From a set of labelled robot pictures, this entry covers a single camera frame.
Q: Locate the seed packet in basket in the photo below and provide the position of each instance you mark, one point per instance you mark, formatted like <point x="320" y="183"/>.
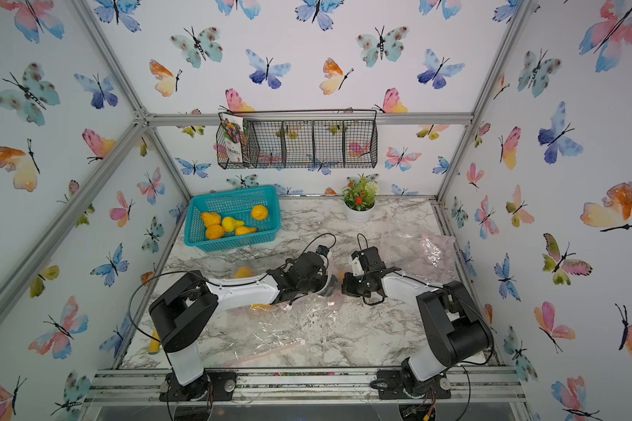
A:
<point x="234" y="137"/>

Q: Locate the yellow pear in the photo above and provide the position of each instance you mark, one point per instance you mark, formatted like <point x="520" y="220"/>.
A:
<point x="215" y="232"/>

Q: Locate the orange pear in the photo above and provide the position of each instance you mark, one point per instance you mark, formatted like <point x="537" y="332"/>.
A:
<point x="210" y="219"/>

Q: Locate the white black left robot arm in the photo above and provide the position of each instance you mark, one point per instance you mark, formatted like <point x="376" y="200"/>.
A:
<point x="182" y="312"/>

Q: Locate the white pot artificial plant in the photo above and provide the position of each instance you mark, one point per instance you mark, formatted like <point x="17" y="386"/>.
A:
<point x="360" y="196"/>

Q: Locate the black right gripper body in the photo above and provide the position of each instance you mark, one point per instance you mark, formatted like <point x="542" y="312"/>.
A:
<point x="355" y="284"/>

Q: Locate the yellow-green pear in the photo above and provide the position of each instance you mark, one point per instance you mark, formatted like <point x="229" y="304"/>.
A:
<point x="230" y="225"/>

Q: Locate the black wire wall basket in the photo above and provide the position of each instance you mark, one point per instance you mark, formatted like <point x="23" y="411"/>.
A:
<point x="315" y="140"/>

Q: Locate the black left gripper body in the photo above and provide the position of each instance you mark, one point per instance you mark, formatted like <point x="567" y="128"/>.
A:
<point x="316" y="285"/>

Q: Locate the clear zip-top bag with pears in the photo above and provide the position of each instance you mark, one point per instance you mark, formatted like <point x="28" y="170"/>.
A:
<point x="420" y="253"/>

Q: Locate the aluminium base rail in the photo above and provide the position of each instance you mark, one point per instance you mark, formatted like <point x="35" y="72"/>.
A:
<point x="295" y="386"/>

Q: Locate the teal plastic basket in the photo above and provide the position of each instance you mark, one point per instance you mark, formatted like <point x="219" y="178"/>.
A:
<point x="236" y="204"/>

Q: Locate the clear bag of lemons front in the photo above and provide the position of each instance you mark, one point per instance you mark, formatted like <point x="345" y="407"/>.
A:
<point x="278" y="335"/>

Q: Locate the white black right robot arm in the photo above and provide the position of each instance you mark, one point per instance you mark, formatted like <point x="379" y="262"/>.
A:
<point x="454" y="329"/>

